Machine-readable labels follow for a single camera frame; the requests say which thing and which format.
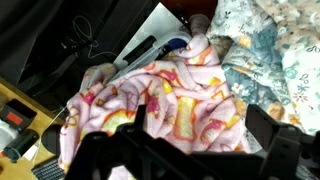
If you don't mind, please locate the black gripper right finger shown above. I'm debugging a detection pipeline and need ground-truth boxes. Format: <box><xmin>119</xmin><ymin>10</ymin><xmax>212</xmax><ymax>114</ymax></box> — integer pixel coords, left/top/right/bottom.
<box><xmin>245</xmin><ymin>103</ymin><xmax>320</xmax><ymax>180</ymax></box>

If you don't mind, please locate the white box appliance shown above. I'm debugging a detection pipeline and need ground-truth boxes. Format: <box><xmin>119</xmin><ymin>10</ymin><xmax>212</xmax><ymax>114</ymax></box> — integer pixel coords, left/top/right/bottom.
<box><xmin>113</xmin><ymin>1</ymin><xmax>193</xmax><ymax>68</ymax></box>

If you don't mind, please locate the black keyboard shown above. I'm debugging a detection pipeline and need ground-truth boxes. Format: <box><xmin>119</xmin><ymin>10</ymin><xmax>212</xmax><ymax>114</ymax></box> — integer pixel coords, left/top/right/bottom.
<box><xmin>30</xmin><ymin>156</ymin><xmax>67</xmax><ymax>180</ymax></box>

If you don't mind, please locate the light wooden table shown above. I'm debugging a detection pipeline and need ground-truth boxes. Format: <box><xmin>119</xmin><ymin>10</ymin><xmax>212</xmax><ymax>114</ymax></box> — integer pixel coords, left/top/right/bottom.
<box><xmin>0</xmin><ymin>77</ymin><xmax>68</xmax><ymax>180</ymax></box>

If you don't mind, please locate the blue floral quilt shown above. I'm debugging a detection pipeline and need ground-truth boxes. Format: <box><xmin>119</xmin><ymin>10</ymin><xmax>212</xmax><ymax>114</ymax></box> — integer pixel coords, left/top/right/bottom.
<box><xmin>205</xmin><ymin>0</ymin><xmax>320</xmax><ymax>136</ymax></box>

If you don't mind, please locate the white wire loop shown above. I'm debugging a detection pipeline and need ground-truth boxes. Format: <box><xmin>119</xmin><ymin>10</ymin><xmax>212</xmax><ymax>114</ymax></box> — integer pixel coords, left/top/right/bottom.
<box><xmin>70</xmin><ymin>14</ymin><xmax>118</xmax><ymax>60</ymax></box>

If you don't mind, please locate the dark bottle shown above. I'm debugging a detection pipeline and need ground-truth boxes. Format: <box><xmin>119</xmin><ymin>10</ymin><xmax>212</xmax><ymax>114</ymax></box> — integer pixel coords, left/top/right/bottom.
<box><xmin>2</xmin><ymin>128</ymin><xmax>41</xmax><ymax>164</ymax></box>

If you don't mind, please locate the pink patterned fleece blanket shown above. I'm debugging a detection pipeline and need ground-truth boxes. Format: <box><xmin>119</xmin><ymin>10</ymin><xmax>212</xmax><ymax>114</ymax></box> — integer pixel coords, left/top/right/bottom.
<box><xmin>57</xmin><ymin>33</ymin><xmax>253</xmax><ymax>176</ymax></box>

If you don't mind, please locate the black device with red label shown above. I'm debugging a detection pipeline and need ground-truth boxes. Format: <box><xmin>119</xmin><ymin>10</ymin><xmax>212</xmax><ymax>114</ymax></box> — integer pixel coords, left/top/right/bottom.
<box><xmin>0</xmin><ymin>97</ymin><xmax>38</xmax><ymax>133</ymax></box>

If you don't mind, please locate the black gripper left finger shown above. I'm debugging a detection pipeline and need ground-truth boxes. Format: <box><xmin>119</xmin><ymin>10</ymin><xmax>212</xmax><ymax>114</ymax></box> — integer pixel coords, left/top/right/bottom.
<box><xmin>64</xmin><ymin>104</ymin><xmax>214</xmax><ymax>180</ymax></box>

